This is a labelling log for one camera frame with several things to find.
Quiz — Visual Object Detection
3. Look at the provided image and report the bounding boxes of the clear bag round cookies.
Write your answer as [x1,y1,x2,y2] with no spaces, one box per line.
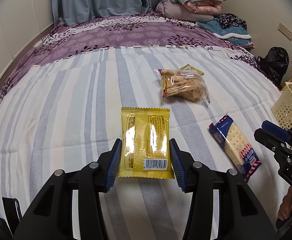
[157,69,211,103]

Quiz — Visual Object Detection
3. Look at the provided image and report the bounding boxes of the gold yellow snack packet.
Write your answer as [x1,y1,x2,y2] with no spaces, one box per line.
[117,107,174,179]

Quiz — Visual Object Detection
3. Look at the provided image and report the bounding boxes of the person right hand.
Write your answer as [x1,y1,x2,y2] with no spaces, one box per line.
[277,186,292,221]

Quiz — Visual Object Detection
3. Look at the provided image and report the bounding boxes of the cream perforated plastic basket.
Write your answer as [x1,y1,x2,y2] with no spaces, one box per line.
[271,82,292,129]

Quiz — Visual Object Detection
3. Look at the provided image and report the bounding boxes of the black smartphone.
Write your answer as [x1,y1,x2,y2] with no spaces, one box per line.
[2,197,22,235]

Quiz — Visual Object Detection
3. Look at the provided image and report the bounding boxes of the blue cracker pack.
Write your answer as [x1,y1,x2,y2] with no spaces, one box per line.
[208,114,262,182]

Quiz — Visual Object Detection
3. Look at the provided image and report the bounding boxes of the black bag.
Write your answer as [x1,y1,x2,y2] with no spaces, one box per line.
[257,47,289,88]

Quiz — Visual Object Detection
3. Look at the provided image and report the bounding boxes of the striped white grey blanket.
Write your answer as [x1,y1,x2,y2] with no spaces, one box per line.
[0,44,292,240]

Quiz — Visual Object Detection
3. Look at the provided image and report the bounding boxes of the small yellow bibizan packet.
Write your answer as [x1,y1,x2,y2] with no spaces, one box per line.
[180,64,205,76]

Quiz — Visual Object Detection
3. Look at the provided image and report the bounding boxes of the blue leopard clothes pile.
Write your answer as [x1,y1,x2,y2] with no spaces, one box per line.
[196,13,255,49]

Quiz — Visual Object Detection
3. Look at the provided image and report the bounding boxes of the folded pink grey quilts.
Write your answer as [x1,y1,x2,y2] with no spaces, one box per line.
[156,0,226,23]

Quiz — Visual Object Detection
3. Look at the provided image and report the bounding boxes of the purple floral bedsheet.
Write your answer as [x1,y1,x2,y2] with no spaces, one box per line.
[0,11,282,128]

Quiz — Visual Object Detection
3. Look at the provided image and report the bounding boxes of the wall power socket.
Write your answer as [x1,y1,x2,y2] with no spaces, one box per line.
[278,23,292,40]

